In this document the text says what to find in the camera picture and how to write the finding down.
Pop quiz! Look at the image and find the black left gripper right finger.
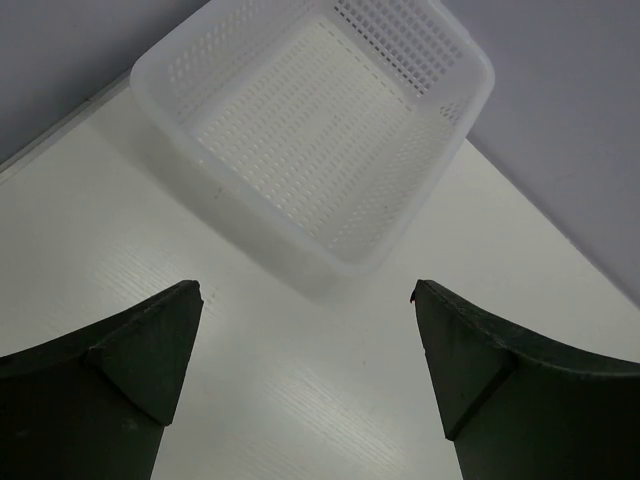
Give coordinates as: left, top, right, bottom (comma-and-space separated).
411, 280, 639, 479

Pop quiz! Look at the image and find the white perforated plastic basket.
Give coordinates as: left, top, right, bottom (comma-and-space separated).
129, 1, 495, 297

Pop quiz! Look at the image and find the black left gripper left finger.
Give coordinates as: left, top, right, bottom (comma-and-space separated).
1, 280, 204, 479

